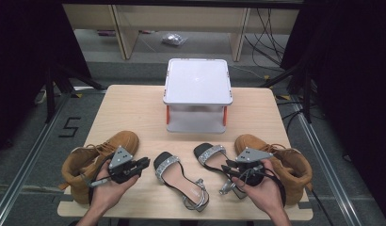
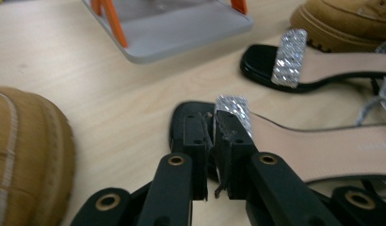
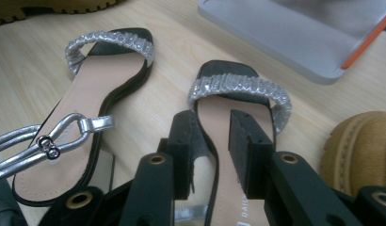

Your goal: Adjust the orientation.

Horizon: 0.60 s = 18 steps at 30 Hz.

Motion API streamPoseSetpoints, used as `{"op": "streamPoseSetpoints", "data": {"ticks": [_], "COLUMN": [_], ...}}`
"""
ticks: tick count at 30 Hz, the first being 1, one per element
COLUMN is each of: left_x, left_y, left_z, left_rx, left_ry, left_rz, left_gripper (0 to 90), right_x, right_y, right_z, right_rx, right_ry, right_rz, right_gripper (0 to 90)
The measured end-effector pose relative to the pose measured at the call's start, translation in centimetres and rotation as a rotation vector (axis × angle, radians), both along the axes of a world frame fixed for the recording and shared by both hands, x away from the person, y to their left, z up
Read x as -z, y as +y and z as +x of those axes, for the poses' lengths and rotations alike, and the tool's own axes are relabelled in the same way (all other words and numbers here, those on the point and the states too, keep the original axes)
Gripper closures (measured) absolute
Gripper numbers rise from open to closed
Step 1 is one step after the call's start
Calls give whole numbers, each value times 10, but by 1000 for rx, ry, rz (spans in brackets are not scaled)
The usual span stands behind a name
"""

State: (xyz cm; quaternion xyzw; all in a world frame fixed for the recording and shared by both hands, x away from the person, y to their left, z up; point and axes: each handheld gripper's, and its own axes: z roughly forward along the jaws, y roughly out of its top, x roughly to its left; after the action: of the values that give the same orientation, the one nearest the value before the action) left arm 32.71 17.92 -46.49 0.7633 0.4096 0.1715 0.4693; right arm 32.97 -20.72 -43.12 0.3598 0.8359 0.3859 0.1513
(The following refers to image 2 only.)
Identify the tan suede boot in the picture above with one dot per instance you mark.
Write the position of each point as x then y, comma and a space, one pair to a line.
345, 22
28, 157

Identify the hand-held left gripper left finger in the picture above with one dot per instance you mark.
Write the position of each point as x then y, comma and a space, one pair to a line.
194, 147

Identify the grey two-tier shoe rack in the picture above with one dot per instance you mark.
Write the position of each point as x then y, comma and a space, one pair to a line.
181, 34

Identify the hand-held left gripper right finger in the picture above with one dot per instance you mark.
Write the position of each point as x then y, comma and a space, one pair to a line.
235, 163

